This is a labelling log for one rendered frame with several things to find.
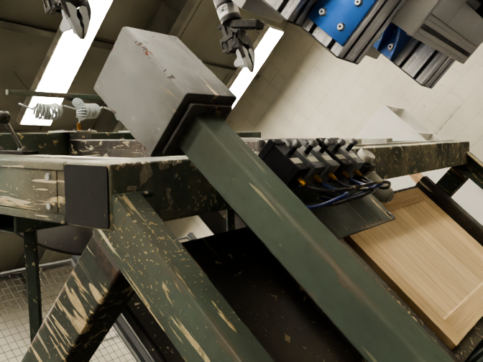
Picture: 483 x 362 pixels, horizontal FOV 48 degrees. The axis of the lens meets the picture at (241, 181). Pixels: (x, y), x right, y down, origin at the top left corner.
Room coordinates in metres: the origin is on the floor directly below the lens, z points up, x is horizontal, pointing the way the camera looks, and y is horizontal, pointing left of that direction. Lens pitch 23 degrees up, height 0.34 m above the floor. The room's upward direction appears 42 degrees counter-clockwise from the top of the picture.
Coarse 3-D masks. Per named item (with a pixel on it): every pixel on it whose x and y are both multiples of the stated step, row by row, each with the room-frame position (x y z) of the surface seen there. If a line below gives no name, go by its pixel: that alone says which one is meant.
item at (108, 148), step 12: (48, 132) 1.78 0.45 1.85; (60, 132) 1.76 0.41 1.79; (72, 144) 1.78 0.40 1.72; (84, 144) 1.75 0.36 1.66; (96, 144) 1.73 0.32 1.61; (108, 144) 1.70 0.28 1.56; (120, 144) 1.68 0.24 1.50; (132, 144) 1.66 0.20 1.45; (252, 144) 1.49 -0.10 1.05; (96, 156) 1.74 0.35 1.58; (108, 156) 1.72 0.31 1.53; (120, 156) 1.70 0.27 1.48; (132, 156) 1.68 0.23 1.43; (144, 156) 1.66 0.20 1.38
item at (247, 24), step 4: (232, 20) 1.54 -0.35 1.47; (236, 20) 1.54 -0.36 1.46; (240, 20) 1.54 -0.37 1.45; (244, 20) 1.53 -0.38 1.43; (248, 20) 1.53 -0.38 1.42; (252, 20) 1.52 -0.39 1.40; (256, 20) 1.52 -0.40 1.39; (260, 20) 1.54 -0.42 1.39; (232, 24) 1.55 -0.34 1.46; (236, 24) 1.54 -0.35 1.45; (240, 24) 1.54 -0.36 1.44; (244, 24) 1.54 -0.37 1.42; (248, 24) 1.53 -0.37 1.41; (252, 24) 1.53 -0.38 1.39; (256, 24) 1.53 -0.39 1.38; (260, 24) 1.54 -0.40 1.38; (236, 28) 1.57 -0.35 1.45; (240, 28) 1.57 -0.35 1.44; (244, 28) 1.56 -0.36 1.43; (248, 28) 1.56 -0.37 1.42; (252, 28) 1.54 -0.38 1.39; (256, 28) 1.54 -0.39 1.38; (260, 28) 1.55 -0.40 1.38
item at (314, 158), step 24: (288, 144) 0.99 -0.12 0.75; (312, 144) 0.98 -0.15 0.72; (336, 144) 1.10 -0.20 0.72; (288, 168) 0.94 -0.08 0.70; (312, 168) 0.99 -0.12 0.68; (336, 168) 1.07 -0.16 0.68; (360, 168) 1.28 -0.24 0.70; (312, 192) 1.15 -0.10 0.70; (336, 192) 1.24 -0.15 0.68; (360, 192) 1.08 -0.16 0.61; (384, 192) 1.30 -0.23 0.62; (336, 216) 1.16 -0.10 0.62; (360, 216) 1.24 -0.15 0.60; (384, 216) 1.33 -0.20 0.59
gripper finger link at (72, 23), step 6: (72, 6) 0.98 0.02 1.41; (72, 12) 0.98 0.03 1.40; (72, 18) 0.98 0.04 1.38; (60, 24) 1.00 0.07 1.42; (66, 24) 1.00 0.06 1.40; (72, 24) 0.99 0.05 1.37; (78, 24) 1.00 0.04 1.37; (66, 30) 1.01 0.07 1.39; (78, 30) 1.00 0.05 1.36; (78, 36) 1.01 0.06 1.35
